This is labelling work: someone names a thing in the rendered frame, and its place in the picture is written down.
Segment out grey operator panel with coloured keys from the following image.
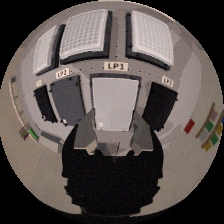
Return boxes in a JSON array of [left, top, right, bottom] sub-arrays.
[[35, 123, 64, 153]]

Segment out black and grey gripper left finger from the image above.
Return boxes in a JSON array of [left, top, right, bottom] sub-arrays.
[[62, 108, 98, 178]]

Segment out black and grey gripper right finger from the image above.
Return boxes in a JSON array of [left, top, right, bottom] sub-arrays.
[[130, 110, 164, 179]]

